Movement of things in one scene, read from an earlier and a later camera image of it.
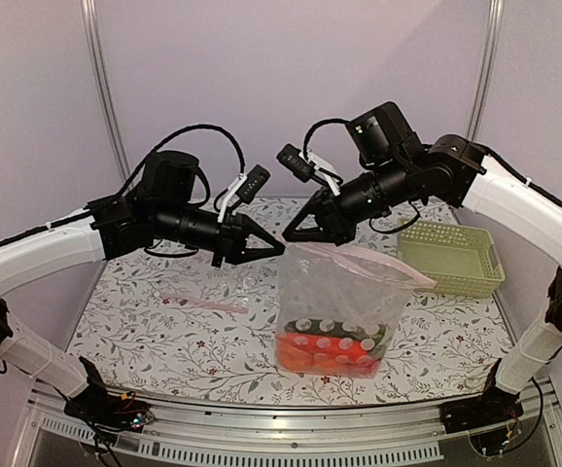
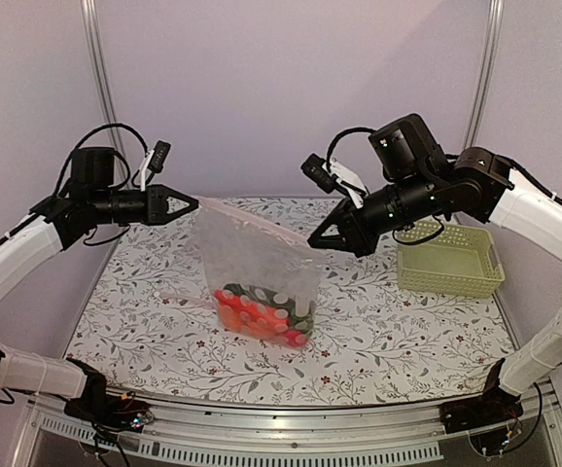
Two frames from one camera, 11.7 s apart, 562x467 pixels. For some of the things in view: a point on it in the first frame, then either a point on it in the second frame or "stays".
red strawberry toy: (365, 367) -> (297, 338)
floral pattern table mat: (171, 325) stays
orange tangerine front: (295, 361) -> (245, 317)
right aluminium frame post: (485, 76) stays
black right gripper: (333, 223) -> (355, 235)
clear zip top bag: (337, 309) -> (265, 281)
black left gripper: (232, 238) -> (157, 203)
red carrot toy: (331, 347) -> (257, 317)
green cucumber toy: (370, 331) -> (295, 320)
